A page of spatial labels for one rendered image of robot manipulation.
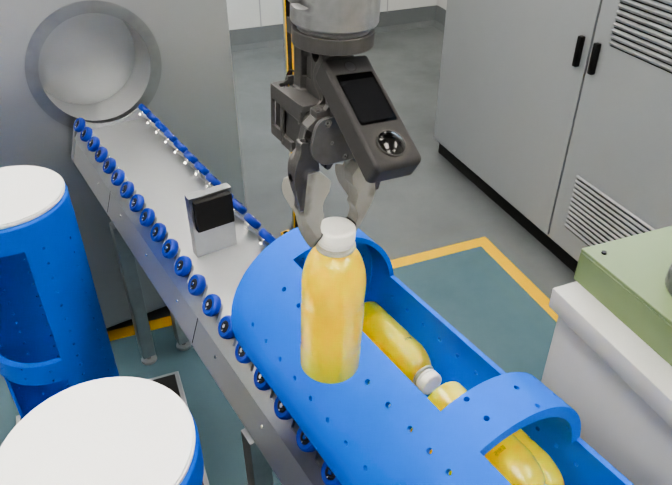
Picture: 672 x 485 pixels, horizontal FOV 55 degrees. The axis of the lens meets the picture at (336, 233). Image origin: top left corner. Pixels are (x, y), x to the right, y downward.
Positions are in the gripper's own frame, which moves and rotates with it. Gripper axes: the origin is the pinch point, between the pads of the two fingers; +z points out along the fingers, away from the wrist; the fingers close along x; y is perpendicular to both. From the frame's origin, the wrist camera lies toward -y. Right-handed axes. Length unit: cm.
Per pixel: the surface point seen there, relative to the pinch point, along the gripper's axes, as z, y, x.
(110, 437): 42, 22, 23
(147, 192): 54, 104, -8
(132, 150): 54, 129, -12
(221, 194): 38, 70, -15
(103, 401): 42, 29, 22
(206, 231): 47, 70, -12
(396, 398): 23.0, -5.2, -6.5
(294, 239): 21.5, 27.4, -10.4
